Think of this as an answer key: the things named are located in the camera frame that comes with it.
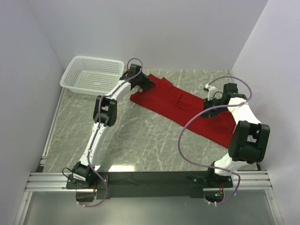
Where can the red t shirt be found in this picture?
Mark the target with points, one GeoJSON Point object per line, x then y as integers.
{"type": "Point", "coordinates": [180, 106]}

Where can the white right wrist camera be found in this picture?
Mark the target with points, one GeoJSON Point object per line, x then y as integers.
{"type": "Point", "coordinates": [211, 90]}

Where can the aluminium frame rail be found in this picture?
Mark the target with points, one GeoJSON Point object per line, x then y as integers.
{"type": "Point", "coordinates": [41, 180]}

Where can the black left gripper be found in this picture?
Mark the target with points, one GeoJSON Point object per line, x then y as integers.
{"type": "Point", "coordinates": [147, 82]}

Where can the white plastic basket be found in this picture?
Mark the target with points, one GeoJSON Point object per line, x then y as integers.
{"type": "Point", "coordinates": [92, 76]}

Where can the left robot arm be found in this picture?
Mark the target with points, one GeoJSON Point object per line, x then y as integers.
{"type": "Point", "coordinates": [105, 114]}

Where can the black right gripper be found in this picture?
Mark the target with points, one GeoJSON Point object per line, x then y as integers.
{"type": "Point", "coordinates": [209, 114]}

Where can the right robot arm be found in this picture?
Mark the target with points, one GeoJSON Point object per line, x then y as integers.
{"type": "Point", "coordinates": [249, 139]}

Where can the black base beam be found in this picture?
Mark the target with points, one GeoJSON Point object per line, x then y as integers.
{"type": "Point", "coordinates": [162, 184]}

